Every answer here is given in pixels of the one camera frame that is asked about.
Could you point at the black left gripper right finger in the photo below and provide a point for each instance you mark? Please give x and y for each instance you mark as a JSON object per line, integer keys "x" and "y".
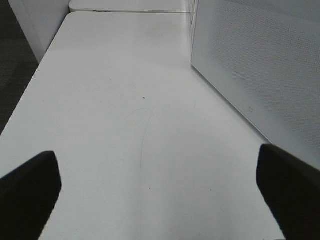
{"x": 291, "y": 190}

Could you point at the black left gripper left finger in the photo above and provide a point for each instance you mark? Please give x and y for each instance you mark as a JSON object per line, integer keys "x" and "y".
{"x": 28, "y": 195}

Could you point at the white microwave door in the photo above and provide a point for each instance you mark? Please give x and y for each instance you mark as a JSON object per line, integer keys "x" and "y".
{"x": 263, "y": 56}

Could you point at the white partition panel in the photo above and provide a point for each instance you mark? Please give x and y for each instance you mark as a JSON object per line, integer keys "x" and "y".
{"x": 40, "y": 20}

